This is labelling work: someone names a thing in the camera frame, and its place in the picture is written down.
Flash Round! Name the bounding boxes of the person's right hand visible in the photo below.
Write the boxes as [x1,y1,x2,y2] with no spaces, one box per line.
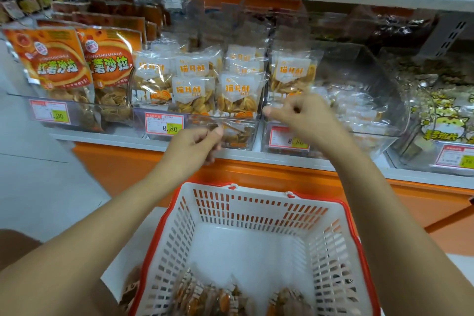
[263,92,356,159]

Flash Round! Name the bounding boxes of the person's left hand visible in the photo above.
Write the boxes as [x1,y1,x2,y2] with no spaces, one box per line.
[159,125,225,183]

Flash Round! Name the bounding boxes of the white red-rimmed shopping basket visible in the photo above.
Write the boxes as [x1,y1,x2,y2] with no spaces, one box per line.
[127,181,382,316]

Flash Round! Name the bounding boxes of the pile of small brown snacks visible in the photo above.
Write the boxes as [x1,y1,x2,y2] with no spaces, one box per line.
[172,271,316,316]

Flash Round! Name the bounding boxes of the stack of orange packets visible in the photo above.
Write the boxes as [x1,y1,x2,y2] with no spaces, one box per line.
[0,0,164,124]

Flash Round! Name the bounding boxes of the person's left forearm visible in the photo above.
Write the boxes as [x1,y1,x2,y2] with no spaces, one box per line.
[0,171,194,316]

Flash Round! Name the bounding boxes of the person's right forearm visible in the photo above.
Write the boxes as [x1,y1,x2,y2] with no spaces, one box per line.
[329,142,474,316]

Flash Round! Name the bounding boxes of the orange shelf base panel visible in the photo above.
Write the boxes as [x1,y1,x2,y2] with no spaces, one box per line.
[73,142,474,257]

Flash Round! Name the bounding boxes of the yellow hamster snack packets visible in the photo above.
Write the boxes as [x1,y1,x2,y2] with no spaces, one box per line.
[403,68,474,143]

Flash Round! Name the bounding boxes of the white yellow price tag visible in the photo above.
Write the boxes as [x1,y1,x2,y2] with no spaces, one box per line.
[144,111,186,137]
[433,143,474,172]
[268,125,312,152]
[28,99,72,125]

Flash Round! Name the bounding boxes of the white wire mesh panel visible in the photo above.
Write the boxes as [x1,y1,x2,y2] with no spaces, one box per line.
[0,0,60,24]

